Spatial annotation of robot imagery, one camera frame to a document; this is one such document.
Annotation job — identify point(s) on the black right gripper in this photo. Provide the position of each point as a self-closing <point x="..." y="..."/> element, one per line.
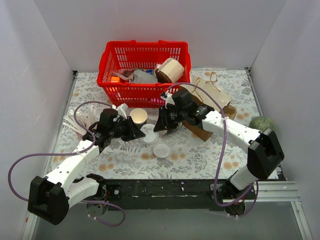
<point x="165" y="118"/>

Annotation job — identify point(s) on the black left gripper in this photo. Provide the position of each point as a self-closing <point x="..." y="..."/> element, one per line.
<point x="129" y="128"/>

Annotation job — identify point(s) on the white plastic cup lid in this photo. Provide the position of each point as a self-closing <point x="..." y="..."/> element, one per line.
<point x="161" y="150"/>

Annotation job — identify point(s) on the brown paper bag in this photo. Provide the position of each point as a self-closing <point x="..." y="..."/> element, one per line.
<point x="220" y="96"/>

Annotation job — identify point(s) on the black paper coffee cup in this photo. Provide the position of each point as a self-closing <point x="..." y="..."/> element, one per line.
<point x="150" y="143"/>

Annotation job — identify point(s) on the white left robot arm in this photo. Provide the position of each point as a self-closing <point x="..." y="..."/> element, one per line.
<point x="51" y="196"/>

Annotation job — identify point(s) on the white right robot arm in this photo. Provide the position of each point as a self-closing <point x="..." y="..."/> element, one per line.
<point x="263" y="149"/>

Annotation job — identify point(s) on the pink cup of straws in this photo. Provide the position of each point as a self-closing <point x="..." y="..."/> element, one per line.
<point x="83" y="118"/>

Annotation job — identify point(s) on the grey crumpled pouch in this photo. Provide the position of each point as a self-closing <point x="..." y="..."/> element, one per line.
<point x="141" y="77"/>

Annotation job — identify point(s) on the orange snack box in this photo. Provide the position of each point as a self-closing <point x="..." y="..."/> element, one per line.
<point x="115" y="79"/>

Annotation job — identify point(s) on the clear plastic snack packet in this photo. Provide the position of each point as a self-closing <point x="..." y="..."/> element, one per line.
<point x="124" y="75"/>

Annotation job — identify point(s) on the red plastic shopping basket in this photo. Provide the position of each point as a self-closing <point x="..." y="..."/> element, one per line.
<point x="146" y="56"/>

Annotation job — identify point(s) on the brown cardboard cup carrier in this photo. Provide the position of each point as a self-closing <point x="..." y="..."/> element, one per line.
<point x="230" y="111"/>

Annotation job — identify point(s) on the green melon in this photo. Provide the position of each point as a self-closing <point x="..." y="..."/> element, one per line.
<point x="261" y="123"/>

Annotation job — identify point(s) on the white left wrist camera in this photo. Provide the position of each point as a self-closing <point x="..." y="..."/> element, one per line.
<point x="121" y="109"/>

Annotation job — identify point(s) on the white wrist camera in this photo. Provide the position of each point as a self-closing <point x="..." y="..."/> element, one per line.
<point x="167" y="97"/>
<point x="121" y="109"/>

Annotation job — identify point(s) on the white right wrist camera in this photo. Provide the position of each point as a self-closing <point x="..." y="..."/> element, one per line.
<point x="167" y="97"/>

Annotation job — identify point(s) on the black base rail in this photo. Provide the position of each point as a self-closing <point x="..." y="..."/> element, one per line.
<point x="160" y="194"/>

